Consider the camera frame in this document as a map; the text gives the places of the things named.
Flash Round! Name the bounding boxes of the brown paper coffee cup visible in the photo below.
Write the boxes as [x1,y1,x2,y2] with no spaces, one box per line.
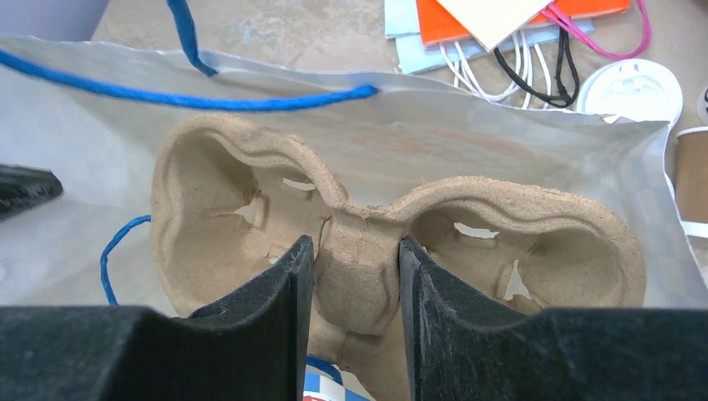
[675,126,707,239]

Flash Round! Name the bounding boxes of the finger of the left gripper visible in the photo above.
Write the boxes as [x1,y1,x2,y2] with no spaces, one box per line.
[1,164,63,221]

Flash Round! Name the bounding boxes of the white cup lid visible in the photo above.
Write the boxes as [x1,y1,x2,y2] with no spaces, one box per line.
[575,58,683,126]
[695,86,708,126]

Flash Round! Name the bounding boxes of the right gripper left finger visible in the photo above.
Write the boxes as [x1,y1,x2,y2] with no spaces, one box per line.
[1,236,314,400]

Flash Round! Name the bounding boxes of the white cup lid lower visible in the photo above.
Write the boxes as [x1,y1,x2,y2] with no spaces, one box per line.
[695,86,708,126]

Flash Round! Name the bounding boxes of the two-cup pulp cup carrier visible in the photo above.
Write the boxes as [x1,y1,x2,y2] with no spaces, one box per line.
[150,114,646,400]

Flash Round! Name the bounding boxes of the checkered paper bakery bag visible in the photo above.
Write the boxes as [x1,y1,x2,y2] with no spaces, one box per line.
[1,37,707,309]

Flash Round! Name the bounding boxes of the orange paper bag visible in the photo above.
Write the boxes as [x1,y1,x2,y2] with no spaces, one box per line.
[417,1,652,60]

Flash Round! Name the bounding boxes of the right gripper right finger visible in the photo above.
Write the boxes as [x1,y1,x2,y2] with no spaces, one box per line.
[398,236,707,400]

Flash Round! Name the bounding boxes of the cakes recipe book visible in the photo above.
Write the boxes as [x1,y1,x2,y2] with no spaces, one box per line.
[437,0,552,50]

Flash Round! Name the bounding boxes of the white cup lid upper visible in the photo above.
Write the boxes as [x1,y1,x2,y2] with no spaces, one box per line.
[575,58,683,126]

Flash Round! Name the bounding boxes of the light blue paper bag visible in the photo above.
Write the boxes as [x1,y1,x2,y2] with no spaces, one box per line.
[384,1,580,109]

